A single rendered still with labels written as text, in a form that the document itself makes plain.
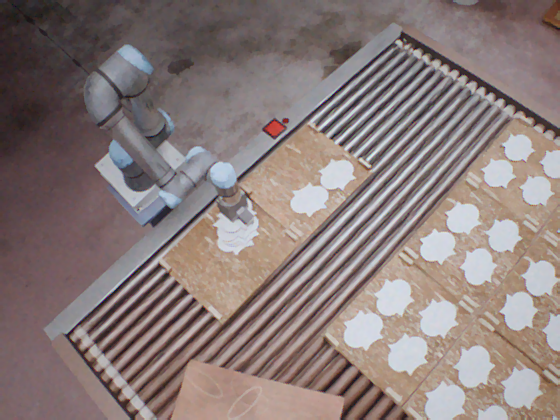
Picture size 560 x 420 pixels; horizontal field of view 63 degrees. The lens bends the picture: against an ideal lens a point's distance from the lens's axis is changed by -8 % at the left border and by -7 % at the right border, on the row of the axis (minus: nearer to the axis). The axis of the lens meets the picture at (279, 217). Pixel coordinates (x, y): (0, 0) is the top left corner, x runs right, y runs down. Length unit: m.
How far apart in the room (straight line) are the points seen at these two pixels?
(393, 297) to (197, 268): 0.71
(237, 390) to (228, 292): 0.37
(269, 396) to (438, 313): 0.64
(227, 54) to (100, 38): 1.11
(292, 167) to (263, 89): 1.57
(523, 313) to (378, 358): 0.53
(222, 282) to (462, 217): 0.92
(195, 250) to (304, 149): 0.59
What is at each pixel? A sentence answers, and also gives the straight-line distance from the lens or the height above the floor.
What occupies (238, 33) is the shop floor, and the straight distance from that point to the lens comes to 3.87.
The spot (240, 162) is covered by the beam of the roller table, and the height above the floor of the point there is 0.92.
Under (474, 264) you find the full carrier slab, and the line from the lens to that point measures 1.82.
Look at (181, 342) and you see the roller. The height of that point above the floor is 0.92.
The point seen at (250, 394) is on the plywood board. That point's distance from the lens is 1.55.
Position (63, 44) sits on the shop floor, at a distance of 4.35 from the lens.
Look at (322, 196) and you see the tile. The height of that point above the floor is 0.94.
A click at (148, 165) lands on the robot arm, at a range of 1.54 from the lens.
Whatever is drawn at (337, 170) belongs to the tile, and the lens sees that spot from 1.91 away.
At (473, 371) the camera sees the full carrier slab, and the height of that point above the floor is 0.95.
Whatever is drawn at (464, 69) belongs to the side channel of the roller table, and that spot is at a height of 0.94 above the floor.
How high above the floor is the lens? 2.57
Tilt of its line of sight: 63 degrees down
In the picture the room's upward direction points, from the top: 9 degrees counter-clockwise
